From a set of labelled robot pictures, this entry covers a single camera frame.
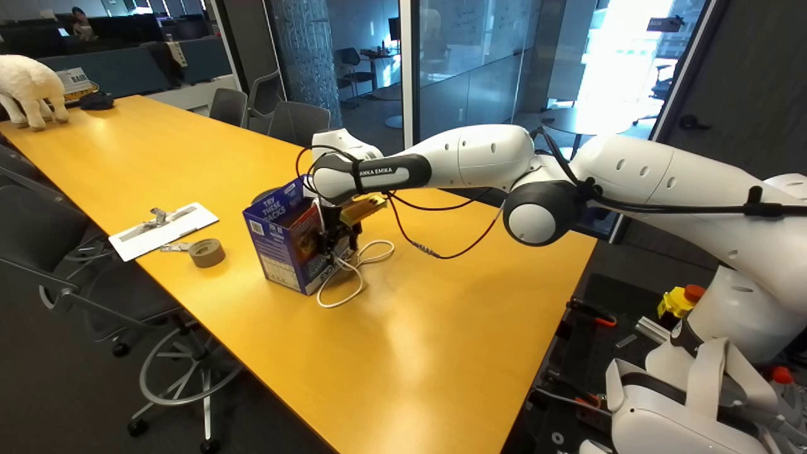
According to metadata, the yellow red emergency button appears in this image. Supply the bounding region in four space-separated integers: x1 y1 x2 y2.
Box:
656 284 703 318

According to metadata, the grey office chair far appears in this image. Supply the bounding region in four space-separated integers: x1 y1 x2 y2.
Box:
209 88 248 125

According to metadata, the blue cardboard box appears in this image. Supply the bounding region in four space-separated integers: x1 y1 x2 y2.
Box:
243 178 335 294

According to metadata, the grey office chair middle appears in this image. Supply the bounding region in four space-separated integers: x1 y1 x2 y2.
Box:
268 101 330 147

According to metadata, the grey office chair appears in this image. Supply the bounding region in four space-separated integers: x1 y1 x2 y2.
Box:
268 101 330 147
209 88 248 125

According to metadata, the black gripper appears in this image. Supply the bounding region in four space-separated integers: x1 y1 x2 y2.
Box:
317 202 360 258

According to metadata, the white VR headset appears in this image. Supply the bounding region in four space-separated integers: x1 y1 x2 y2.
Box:
605 339 779 454

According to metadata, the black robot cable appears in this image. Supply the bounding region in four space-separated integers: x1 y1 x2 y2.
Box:
293 123 807 262

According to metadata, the white flat paper tray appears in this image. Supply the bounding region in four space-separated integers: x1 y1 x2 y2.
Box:
108 202 216 262

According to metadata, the black office chair left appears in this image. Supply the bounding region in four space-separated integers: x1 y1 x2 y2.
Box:
0 171 243 454

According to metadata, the brown tape roll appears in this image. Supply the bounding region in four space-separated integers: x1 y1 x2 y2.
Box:
189 239 224 268

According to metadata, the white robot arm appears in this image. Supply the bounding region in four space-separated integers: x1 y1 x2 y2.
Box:
310 123 807 364

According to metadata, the white rope long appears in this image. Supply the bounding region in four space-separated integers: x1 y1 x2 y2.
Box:
316 239 397 310

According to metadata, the black object on table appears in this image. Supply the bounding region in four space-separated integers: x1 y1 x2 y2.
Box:
79 90 115 112

